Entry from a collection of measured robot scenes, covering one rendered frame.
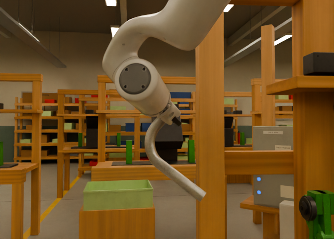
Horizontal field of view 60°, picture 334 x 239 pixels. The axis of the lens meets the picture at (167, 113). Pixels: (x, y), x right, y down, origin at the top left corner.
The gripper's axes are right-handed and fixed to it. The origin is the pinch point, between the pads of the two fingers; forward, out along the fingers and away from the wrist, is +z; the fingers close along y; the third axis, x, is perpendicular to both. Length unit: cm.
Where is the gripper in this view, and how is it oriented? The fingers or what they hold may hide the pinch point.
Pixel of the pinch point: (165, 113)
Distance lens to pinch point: 83.8
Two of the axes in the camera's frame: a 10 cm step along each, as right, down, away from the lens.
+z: 1.8, 2.1, 9.6
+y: -7.4, -6.2, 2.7
